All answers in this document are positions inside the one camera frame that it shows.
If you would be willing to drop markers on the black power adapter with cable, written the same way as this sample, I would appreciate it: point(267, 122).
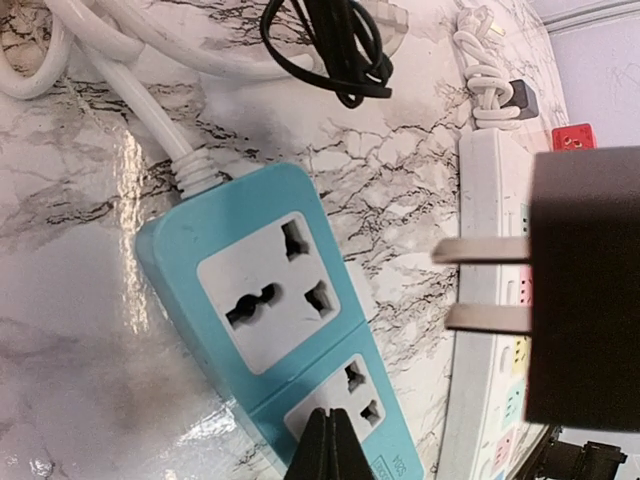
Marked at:
point(582, 247)

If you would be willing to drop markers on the teal power strip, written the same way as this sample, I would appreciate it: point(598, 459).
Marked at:
point(251, 277)

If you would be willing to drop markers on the right aluminium frame post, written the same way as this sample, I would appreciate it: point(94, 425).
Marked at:
point(589, 15)

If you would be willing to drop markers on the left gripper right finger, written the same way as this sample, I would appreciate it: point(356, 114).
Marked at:
point(345, 456)

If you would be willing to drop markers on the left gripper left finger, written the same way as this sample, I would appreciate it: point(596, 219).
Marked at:
point(311, 458)

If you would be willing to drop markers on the dark grey USB charger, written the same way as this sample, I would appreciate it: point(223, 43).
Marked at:
point(524, 97)

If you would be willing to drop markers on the red cube socket adapter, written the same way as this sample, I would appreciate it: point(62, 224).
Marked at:
point(574, 137)

